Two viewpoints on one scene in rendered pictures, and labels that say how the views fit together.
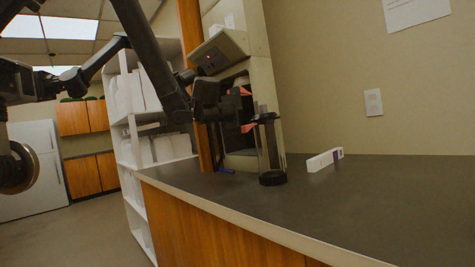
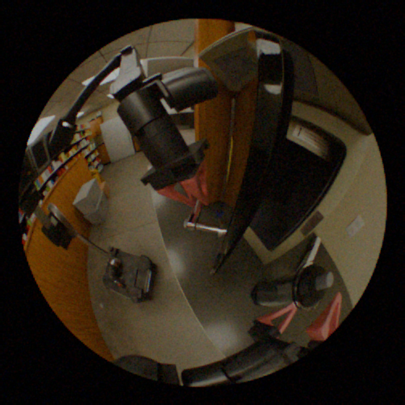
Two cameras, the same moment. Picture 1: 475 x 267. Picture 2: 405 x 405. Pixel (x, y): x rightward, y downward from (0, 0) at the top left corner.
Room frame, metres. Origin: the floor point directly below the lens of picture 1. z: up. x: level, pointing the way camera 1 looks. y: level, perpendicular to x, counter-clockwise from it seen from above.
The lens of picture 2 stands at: (0.78, 0.12, 1.34)
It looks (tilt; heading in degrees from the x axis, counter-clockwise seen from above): 46 degrees down; 11
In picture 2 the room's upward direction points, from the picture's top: straight up
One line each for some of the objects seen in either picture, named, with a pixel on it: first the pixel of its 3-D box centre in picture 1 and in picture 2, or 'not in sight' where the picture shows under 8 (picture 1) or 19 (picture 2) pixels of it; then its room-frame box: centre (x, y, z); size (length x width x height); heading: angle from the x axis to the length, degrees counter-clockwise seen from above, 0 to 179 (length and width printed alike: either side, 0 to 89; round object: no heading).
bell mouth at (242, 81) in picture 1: (249, 80); (306, 135); (1.05, -0.09, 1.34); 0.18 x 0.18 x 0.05
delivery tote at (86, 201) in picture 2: not in sight; (88, 196); (1.33, 2.33, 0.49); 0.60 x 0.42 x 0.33; 37
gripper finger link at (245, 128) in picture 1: (244, 121); (284, 322); (0.71, -0.03, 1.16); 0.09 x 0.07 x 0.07; 127
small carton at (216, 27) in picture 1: (217, 33); not in sight; (0.94, 0.02, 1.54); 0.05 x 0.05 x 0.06; 38
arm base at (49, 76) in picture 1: (54, 84); (58, 138); (0.92, 0.75, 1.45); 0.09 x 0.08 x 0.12; 9
